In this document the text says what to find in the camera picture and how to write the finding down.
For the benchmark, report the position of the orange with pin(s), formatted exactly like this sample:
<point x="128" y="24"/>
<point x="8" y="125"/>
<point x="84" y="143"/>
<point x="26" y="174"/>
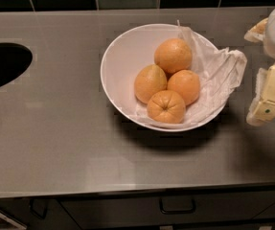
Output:
<point x="166" y="106"/>
<point x="173" y="55"/>
<point x="148" y="82"/>
<point x="187" y="84"/>

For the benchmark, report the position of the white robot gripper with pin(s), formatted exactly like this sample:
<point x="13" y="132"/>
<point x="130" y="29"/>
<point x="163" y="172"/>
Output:
<point x="262" y="109"/>

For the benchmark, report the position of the dark cabinet drawer front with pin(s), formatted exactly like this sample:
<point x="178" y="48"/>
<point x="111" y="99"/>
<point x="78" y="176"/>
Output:
<point x="144" y="211"/>

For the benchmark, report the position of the white paper napkin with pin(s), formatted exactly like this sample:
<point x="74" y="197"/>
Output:
<point x="220" y="71"/>

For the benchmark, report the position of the black drawer handle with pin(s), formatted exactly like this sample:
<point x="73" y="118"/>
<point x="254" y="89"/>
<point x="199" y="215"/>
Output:
<point x="176" y="205"/>

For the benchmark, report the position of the black round object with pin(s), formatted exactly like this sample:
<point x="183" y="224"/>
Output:
<point x="14" y="61"/>

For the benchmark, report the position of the white ceramic bowl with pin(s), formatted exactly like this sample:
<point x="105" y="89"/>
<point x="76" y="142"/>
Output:
<point x="131" y="51"/>

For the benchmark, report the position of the black cabinet handle left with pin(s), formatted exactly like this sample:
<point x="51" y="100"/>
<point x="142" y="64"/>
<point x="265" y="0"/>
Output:
<point x="38" y="208"/>

